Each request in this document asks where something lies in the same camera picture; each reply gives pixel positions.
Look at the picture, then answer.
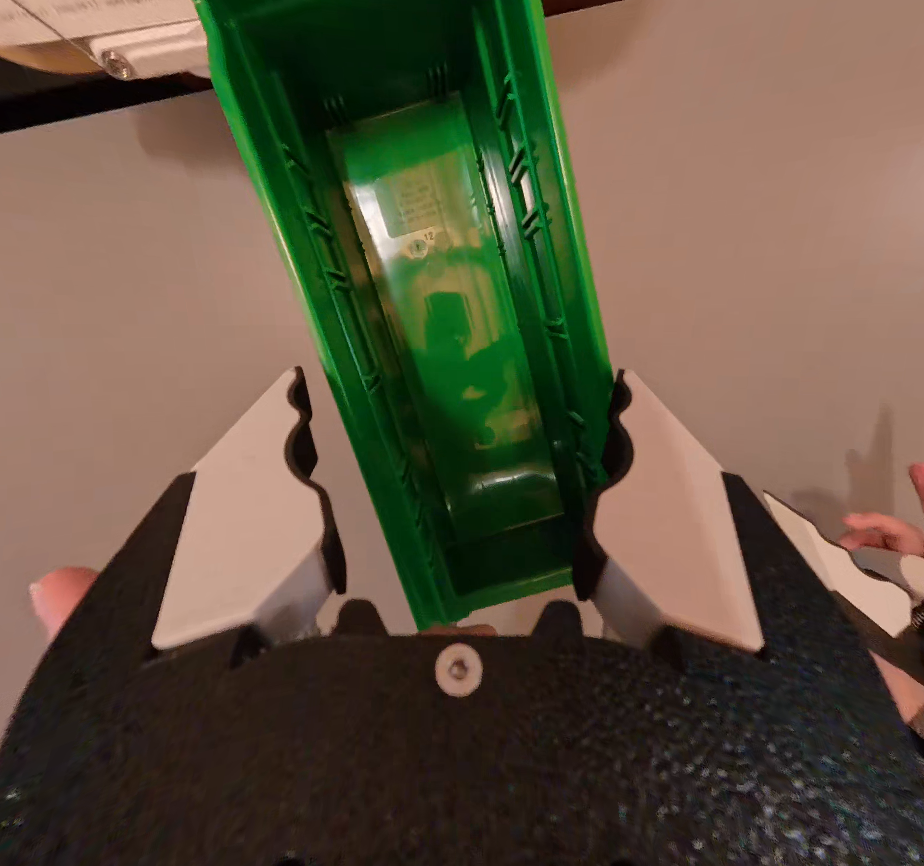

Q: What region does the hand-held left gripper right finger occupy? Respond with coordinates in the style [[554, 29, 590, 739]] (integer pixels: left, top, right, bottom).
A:
[[574, 370, 766, 653]]

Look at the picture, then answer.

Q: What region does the person's right forearm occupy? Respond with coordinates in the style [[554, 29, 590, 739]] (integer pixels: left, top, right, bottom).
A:
[[878, 650, 924, 734]]

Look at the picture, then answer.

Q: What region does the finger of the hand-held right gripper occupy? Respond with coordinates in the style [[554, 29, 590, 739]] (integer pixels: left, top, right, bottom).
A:
[[763, 491, 918, 646]]

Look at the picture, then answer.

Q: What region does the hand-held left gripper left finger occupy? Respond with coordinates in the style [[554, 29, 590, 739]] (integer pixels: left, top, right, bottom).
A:
[[151, 368, 347, 650]]

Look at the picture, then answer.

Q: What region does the person's right hand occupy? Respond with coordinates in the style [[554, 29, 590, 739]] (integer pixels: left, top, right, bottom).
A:
[[841, 462, 924, 559]]

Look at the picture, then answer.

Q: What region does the green plastic bin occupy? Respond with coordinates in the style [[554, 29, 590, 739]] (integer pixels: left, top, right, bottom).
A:
[[159, 0, 615, 633]]

